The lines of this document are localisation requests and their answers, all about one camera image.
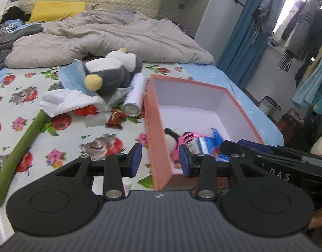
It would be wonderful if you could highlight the red foil snack packet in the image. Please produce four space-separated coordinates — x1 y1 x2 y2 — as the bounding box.
105 109 125 130

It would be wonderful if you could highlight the small panda plush toy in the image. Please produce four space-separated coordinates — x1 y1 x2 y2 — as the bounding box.
163 127 203 163

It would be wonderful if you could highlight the white lint roller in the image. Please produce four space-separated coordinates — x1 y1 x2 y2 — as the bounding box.
122 73 146 118

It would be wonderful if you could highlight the blue snack packet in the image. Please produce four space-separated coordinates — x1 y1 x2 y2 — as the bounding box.
198 127 231 162

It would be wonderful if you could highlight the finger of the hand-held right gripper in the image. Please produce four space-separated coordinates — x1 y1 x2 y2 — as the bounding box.
237 139 304 161
220 140 259 161

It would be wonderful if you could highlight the red waste bin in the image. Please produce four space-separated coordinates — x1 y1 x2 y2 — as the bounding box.
278 108 306 138

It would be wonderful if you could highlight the person's right hand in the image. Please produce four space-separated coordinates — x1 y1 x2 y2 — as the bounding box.
309 206 322 229

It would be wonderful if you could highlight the grey wardrobe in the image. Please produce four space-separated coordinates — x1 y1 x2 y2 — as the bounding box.
160 0 256 45

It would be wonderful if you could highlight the grey penguin plush toy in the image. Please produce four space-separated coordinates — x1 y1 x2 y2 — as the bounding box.
83 48 144 95

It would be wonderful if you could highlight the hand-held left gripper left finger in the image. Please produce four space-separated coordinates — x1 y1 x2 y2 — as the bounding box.
55 143 143 201

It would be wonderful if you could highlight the white waste bin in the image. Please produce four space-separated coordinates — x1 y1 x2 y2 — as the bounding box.
258 96 281 116

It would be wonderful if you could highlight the blue curtain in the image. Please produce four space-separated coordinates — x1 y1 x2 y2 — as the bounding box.
216 0 285 84

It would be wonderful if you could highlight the blue patterned cloth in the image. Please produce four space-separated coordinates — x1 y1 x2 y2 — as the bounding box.
4 20 25 30

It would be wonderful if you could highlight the white paper towel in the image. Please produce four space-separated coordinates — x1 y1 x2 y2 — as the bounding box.
39 89 105 117

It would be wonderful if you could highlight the fruit printed tablecloth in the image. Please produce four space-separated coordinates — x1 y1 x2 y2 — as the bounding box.
0 64 193 226

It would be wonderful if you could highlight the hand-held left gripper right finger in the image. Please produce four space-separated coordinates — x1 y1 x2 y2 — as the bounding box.
179 144 257 200

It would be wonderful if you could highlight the green plush stem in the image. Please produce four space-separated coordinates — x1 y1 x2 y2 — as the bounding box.
0 109 50 207

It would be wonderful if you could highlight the black clothing pile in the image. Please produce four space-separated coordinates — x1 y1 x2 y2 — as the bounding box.
1 7 31 24

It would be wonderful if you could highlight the dark grey striped sweater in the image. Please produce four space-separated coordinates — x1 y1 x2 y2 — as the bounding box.
284 0 322 58

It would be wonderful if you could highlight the dark grey blanket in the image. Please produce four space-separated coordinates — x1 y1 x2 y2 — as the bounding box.
0 24 43 74

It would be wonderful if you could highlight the yellow pillow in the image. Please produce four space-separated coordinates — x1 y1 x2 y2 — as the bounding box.
26 1 88 24

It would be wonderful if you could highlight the black-white striped garment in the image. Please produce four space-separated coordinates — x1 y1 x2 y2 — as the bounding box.
278 52 295 71

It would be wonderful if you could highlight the small white tissue sheet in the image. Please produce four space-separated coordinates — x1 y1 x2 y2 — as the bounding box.
86 110 109 128

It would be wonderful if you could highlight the orange cardboard box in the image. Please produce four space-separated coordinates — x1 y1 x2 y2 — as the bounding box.
144 73 265 192

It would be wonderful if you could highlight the grey duvet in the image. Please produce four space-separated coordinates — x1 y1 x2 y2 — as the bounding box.
5 10 216 69

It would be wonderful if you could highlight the blue face mask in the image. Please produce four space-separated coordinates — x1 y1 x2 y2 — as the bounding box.
57 59 98 97

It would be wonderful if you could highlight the cream padded garment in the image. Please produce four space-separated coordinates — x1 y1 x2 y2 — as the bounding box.
310 134 322 160

